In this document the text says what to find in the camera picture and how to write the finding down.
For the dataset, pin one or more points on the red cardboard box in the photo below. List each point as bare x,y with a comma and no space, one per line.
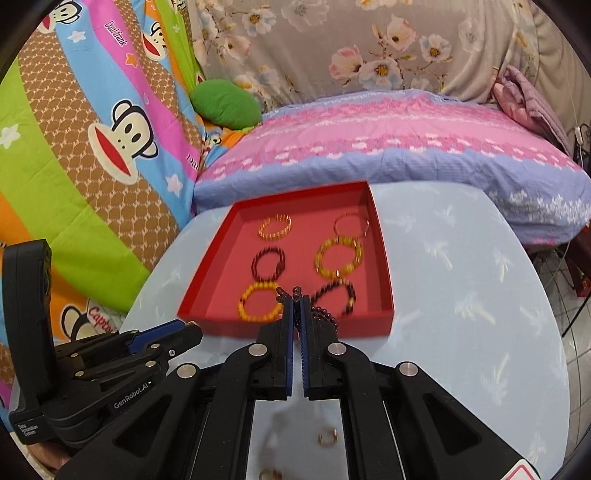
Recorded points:
304,217

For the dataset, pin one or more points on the purple folded cloth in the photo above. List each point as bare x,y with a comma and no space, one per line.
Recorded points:
526,97

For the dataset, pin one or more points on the pink purple pillow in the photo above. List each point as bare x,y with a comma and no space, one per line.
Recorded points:
392,134

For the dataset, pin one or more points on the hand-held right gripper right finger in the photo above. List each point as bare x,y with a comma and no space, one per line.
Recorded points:
304,332

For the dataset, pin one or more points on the monkey print blanket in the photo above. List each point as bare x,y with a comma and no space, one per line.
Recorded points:
92,92

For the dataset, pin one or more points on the green cushion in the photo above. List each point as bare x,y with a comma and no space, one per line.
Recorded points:
226,104

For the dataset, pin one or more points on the grey floral sheet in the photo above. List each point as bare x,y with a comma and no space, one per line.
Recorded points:
323,37

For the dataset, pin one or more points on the gold bangle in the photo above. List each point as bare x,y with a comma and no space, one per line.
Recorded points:
336,226

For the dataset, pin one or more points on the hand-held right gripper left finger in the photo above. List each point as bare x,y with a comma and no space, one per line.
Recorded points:
290,332

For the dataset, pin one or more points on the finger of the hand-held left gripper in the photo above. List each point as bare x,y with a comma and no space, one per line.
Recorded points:
180,344
152,331

